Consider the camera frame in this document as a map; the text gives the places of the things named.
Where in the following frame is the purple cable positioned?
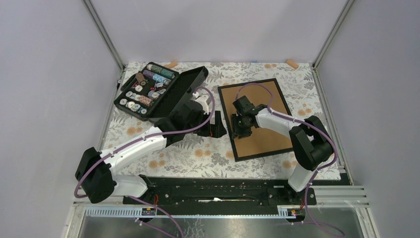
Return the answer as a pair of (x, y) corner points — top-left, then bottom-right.
(235, 82), (347, 238)
(74, 86), (216, 238)

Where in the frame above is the wooden cork piece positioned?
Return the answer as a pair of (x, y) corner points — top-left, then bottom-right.
(285, 59), (299, 69)
(164, 61), (178, 68)

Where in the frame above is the right wooden cork piece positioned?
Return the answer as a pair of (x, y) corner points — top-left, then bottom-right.
(285, 59), (299, 69)

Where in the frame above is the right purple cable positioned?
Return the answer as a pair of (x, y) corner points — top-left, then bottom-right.
(235, 82), (347, 238)

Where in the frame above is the left wooden cork piece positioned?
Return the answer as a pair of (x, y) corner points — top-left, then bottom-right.
(164, 61), (178, 68)

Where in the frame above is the floral patterned table mat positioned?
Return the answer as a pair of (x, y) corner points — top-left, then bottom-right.
(97, 62), (341, 180)

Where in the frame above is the black picture frame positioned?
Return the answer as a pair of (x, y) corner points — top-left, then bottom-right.
(217, 78), (296, 162)

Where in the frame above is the white slotted cable duct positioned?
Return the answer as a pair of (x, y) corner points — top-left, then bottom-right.
(85, 206), (297, 220)

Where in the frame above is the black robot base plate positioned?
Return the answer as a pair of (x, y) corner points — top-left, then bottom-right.
(90, 176), (351, 216)

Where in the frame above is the black open poker chip case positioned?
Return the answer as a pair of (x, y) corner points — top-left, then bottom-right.
(113, 62), (209, 121)

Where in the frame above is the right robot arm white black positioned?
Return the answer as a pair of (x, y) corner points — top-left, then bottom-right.
(231, 96), (336, 204)

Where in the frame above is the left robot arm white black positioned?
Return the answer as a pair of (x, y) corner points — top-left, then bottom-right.
(74, 91), (226, 204)

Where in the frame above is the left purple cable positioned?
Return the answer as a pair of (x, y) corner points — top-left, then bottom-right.
(74, 86), (216, 238)

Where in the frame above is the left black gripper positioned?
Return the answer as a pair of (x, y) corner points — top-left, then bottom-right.
(185, 110), (226, 138)

